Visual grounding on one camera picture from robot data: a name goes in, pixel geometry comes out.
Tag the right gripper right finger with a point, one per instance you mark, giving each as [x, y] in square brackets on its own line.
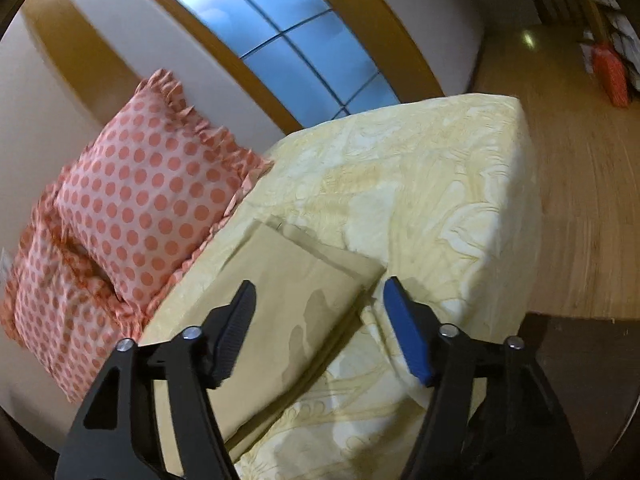
[493, 413]

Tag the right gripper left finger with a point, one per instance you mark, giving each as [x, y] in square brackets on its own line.
[148, 415]

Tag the khaki beige pants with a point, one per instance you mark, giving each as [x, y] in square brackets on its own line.
[275, 411]

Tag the dark bedside furniture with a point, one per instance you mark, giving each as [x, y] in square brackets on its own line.
[593, 367]

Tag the lower pink polka-dot pillow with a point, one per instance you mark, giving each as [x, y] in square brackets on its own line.
[58, 306]

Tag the pink polka-dot pillow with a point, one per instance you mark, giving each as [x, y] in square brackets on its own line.
[58, 306]
[157, 183]

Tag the yellow patterned bed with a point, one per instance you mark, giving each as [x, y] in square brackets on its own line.
[446, 191]

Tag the upper pink polka-dot pillow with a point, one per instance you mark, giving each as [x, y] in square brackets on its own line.
[157, 183]

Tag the orange bag by shelf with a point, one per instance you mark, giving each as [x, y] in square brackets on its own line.
[611, 73]

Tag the blue window with grid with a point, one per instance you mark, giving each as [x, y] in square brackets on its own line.
[303, 52]

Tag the shelf with white items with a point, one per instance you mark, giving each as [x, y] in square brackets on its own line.
[621, 21]

